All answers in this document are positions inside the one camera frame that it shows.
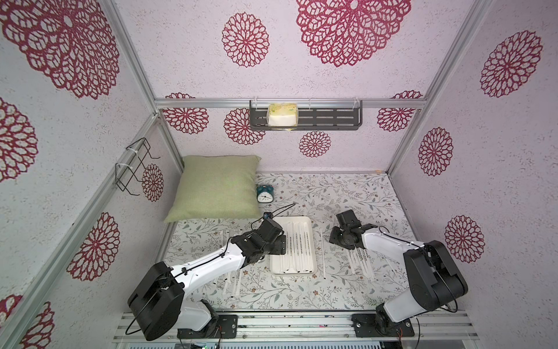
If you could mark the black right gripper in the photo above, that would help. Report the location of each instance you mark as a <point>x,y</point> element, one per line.
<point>338,235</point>

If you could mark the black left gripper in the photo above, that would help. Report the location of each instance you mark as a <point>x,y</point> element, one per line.
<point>280,245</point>

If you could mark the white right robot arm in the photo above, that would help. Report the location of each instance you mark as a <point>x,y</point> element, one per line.
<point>434,279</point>

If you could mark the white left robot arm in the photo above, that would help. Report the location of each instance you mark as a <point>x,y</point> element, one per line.
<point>161,300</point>

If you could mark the white plastic storage tray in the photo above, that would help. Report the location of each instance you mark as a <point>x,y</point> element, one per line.
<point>300,258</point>

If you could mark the teal alarm clock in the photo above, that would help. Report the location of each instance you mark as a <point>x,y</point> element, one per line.
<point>265,194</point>

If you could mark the green linen pillow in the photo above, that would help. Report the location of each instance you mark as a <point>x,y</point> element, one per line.
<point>216,187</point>

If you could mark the yellow sponge pack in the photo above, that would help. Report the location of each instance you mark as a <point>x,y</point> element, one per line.
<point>282,115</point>

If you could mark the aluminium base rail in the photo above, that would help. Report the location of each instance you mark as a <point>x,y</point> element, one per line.
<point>311,329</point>

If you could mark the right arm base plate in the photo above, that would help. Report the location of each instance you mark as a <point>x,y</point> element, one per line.
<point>374,325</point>

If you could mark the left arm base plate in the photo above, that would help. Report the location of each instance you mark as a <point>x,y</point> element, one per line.
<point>221,327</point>

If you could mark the dark metal wall shelf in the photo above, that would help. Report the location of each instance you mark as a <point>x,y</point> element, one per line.
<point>340,118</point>

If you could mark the black wire wall rack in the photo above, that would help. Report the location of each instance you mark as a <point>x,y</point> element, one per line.
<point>126,172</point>

